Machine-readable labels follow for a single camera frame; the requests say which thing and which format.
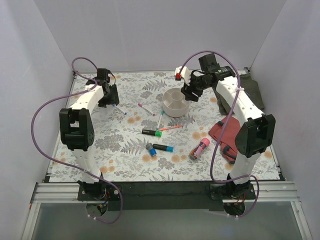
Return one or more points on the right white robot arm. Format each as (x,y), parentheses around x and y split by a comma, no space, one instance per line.
(256,128)

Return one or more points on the aluminium frame rail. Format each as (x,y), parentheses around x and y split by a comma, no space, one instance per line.
(190,210)

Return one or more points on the teal-capped white pen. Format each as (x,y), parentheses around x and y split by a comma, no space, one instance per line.
(160,119)

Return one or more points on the green-capped black highlighter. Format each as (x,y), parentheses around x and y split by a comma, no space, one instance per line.
(155,133)

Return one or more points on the orange pen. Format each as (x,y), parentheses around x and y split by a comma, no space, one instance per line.
(171,127)

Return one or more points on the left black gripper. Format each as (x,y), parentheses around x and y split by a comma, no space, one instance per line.
(111,95)

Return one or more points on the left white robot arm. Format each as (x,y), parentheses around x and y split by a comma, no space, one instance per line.
(76,126)

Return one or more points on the dark green cloth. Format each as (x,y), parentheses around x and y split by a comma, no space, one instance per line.
(252,90)

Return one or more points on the blue-capped white pen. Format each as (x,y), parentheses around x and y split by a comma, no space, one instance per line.
(119,109)

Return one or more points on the white round compartment organizer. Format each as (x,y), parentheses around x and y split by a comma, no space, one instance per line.
(174,103)

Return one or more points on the blue-capped black highlighter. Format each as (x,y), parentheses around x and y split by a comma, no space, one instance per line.
(163,147)

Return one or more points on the purple-capped white pen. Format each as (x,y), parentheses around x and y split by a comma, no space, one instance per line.
(146,109)

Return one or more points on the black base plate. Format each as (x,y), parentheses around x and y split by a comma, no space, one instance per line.
(162,195)

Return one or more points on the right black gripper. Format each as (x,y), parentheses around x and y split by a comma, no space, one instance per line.
(189,90)

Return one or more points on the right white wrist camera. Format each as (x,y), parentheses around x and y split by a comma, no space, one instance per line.
(183,73)

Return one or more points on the blue and grey cap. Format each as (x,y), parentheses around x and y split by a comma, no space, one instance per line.
(151,150)

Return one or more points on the red cloth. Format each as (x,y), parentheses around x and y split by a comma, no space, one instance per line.
(227,143)

